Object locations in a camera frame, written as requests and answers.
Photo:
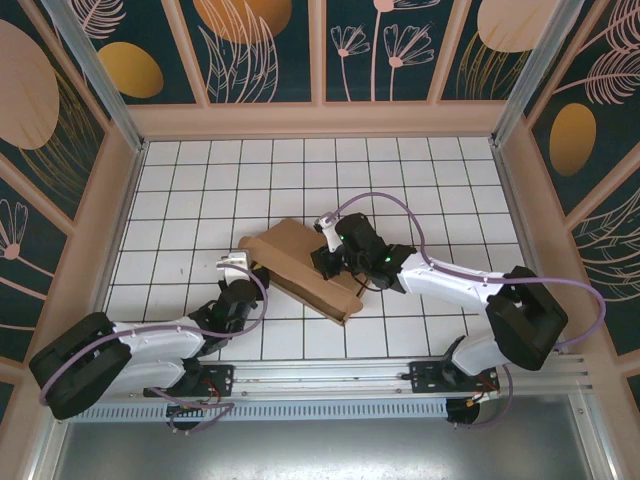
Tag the brown cardboard paper box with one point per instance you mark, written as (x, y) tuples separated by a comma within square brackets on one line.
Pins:
[(295, 250)]

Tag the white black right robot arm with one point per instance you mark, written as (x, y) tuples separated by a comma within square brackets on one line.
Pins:
[(445, 287)]

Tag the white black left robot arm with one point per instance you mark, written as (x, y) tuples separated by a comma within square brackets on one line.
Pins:
[(150, 345)]

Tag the grey metal sheet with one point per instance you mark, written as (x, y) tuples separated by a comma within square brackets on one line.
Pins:
[(320, 450)]

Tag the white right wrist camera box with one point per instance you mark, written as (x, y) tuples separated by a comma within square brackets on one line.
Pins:
[(327, 230)]

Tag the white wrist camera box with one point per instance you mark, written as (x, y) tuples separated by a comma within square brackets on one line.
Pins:
[(327, 230), (235, 260)]

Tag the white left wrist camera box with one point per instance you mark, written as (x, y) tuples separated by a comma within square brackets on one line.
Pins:
[(235, 260)]

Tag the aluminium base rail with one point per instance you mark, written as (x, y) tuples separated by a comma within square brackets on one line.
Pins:
[(320, 375)]

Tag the aluminium table edge rail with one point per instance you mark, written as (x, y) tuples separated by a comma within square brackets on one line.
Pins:
[(511, 197), (128, 200)]

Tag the wall panel with flower drawing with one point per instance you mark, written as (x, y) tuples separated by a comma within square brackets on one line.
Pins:
[(380, 50)]

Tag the wall panel with small flower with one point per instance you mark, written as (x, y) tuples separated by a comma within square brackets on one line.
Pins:
[(25, 260)]

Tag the wall panel with leaf drawing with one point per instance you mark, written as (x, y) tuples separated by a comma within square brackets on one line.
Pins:
[(240, 50)]

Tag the wall panel with pink disc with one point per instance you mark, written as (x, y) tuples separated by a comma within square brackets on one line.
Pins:
[(490, 50)]

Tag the wall panel with orange oval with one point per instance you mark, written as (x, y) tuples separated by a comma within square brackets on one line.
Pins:
[(575, 140)]

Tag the aluminium corner post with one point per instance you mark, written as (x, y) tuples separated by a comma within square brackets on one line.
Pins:
[(100, 85), (530, 65)]

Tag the wall panel with golden oval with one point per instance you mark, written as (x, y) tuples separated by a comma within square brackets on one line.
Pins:
[(130, 70)]

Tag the wall panel with fern drawing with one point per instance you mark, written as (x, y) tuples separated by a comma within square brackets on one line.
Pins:
[(610, 260)]

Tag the wall panel with pink oval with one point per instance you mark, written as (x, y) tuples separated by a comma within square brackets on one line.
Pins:
[(40, 100)]

